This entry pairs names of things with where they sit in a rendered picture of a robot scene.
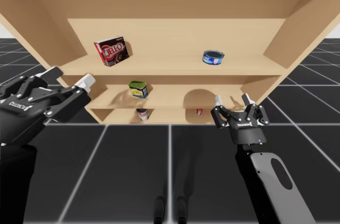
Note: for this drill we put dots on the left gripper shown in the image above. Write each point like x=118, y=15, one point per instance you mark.
x=18, y=120

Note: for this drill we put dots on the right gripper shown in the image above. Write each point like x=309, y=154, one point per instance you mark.
x=247, y=129

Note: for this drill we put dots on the blue flat can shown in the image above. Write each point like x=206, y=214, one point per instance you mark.
x=213, y=58

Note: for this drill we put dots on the brown and red carton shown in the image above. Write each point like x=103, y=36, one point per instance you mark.
x=112, y=50

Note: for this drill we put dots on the green and blue rectangular can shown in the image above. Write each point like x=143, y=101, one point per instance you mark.
x=138, y=90

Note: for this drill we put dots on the red and white can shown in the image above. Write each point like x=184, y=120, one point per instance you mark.
x=143, y=115

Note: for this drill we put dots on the pale wooden shelf unit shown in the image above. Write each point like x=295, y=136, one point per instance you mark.
x=172, y=1

